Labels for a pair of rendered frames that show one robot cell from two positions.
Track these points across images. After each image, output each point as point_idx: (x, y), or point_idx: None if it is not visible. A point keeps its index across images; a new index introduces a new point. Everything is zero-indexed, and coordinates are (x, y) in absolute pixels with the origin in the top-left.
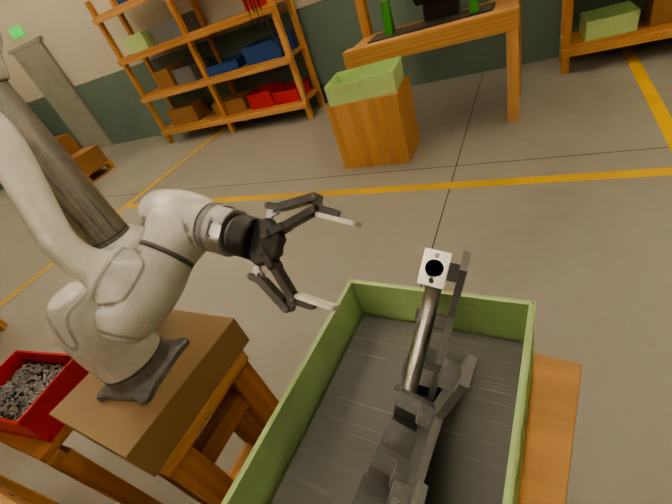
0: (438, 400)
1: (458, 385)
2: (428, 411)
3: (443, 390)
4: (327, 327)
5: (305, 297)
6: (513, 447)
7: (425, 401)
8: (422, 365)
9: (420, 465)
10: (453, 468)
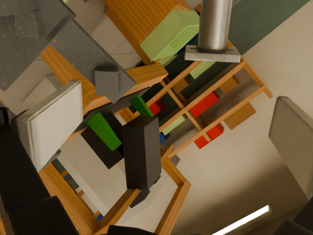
0: (53, 16)
1: (112, 102)
2: (42, 34)
3: (70, 22)
4: None
5: (53, 154)
6: (65, 0)
7: (33, 2)
8: None
9: (17, 78)
10: None
